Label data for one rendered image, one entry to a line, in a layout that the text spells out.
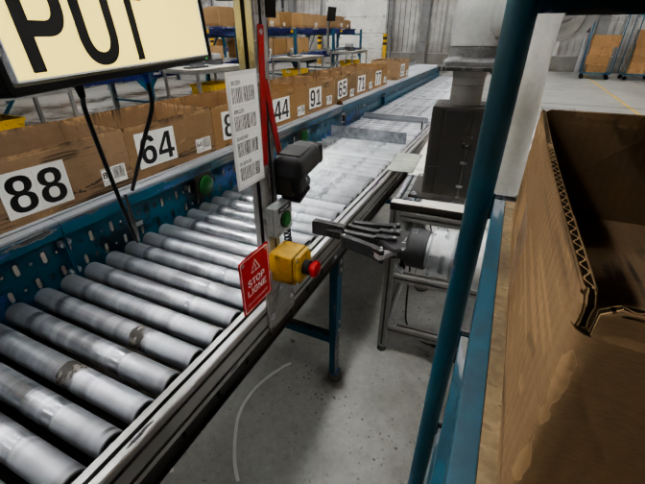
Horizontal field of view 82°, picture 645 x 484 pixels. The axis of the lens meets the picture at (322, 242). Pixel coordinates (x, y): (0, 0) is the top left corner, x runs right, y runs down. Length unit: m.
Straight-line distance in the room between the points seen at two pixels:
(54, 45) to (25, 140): 1.01
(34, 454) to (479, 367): 0.67
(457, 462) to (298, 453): 1.34
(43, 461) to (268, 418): 0.98
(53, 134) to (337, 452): 1.43
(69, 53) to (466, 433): 0.47
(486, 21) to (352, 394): 1.40
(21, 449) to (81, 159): 0.72
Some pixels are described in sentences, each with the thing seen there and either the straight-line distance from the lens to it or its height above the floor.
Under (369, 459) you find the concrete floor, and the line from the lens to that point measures 1.51.
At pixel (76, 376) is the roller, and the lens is 0.85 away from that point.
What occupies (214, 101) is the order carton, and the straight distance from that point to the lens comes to 2.01.
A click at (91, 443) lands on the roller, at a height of 0.74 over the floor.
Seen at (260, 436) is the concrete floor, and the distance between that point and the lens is 1.56.
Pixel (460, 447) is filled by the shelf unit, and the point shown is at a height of 1.14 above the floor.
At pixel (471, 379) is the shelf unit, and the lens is 0.22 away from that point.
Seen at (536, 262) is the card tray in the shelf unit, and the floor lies 1.21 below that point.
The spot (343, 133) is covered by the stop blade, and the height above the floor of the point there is 0.77.
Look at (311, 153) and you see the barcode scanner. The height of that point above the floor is 1.08.
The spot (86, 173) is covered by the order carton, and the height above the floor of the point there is 0.96.
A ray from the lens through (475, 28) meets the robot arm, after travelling 1.40.
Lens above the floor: 1.30
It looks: 30 degrees down
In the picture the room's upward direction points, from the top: straight up
